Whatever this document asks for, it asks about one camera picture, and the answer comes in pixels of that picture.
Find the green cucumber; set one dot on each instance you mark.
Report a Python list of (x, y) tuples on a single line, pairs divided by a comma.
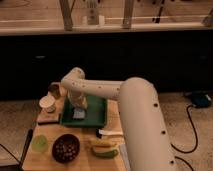
[(106, 154)]

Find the white handled brush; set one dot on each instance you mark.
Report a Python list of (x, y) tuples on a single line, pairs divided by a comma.
[(100, 133)]

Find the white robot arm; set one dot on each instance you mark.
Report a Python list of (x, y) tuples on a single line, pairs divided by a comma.
[(144, 129)]

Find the brown metal can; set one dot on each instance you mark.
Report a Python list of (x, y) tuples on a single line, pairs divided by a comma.
[(54, 91)]

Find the light green cup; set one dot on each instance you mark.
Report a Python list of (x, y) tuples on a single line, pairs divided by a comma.
[(39, 144)]

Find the yellow corn cob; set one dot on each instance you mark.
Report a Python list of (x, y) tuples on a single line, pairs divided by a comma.
[(102, 143)]

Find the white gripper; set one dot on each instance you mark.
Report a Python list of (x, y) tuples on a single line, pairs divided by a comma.
[(78, 100)]

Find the grey cloth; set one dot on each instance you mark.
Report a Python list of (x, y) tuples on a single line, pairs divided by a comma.
[(124, 155)]

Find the blue black floor device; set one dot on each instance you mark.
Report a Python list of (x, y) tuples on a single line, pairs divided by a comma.
[(199, 99)]

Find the white cup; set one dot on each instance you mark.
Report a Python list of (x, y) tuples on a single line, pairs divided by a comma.
[(47, 103)]

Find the dark brown bowl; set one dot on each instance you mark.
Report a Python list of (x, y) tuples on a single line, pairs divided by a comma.
[(66, 148)]

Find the brown block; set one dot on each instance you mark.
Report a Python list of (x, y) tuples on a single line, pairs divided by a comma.
[(48, 118)]

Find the green plastic tray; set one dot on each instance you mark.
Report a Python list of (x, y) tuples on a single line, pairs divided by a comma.
[(96, 113)]

